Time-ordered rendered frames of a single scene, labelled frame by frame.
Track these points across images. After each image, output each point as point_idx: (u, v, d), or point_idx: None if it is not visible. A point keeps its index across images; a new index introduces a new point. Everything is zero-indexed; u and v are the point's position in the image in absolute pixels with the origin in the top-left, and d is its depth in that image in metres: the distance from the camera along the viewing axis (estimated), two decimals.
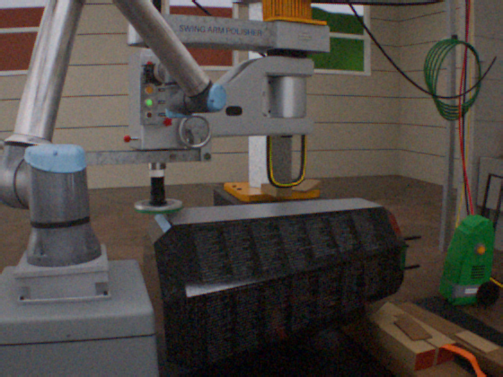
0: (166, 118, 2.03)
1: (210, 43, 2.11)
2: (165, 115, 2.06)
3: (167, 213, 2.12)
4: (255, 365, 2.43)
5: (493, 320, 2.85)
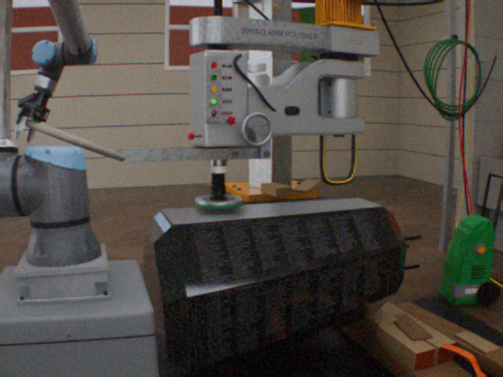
0: (230, 117, 2.13)
1: (270, 46, 2.21)
2: (228, 114, 2.17)
3: (215, 208, 2.22)
4: (255, 365, 2.43)
5: (493, 320, 2.85)
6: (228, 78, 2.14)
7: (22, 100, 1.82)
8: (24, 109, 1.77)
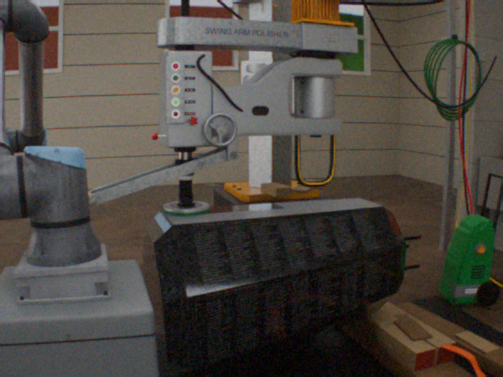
0: (192, 118, 2.12)
1: (236, 45, 2.19)
2: (191, 114, 2.16)
3: (168, 214, 2.25)
4: (255, 365, 2.43)
5: (493, 320, 2.85)
6: (191, 78, 2.13)
7: None
8: None
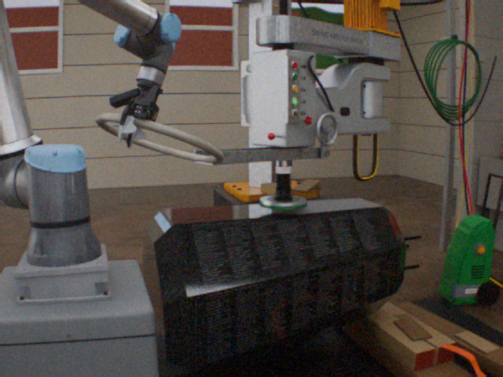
0: (308, 118, 2.14)
1: (330, 48, 2.27)
2: (303, 114, 2.17)
3: (288, 209, 2.21)
4: (255, 365, 2.43)
5: (493, 320, 2.85)
6: (303, 78, 2.14)
7: (117, 96, 1.60)
8: (129, 108, 1.56)
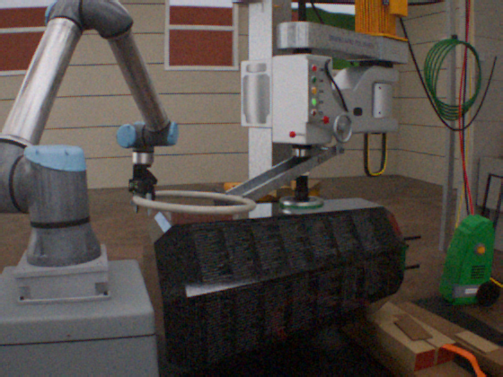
0: (326, 117, 2.30)
1: (345, 52, 2.43)
2: (321, 114, 2.33)
3: None
4: (255, 365, 2.43)
5: (493, 320, 2.85)
6: (321, 81, 2.30)
7: None
8: None
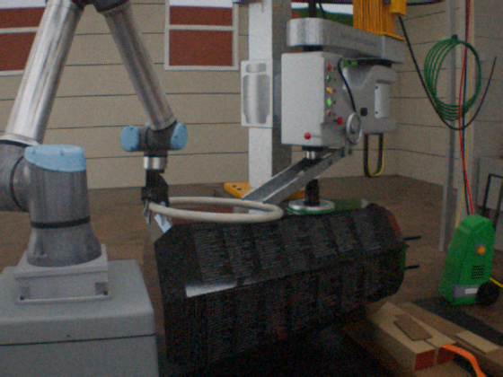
0: (339, 118, 2.21)
1: (354, 51, 2.35)
2: (334, 115, 2.24)
3: None
4: (255, 365, 2.43)
5: (493, 320, 2.85)
6: (334, 80, 2.21)
7: None
8: None
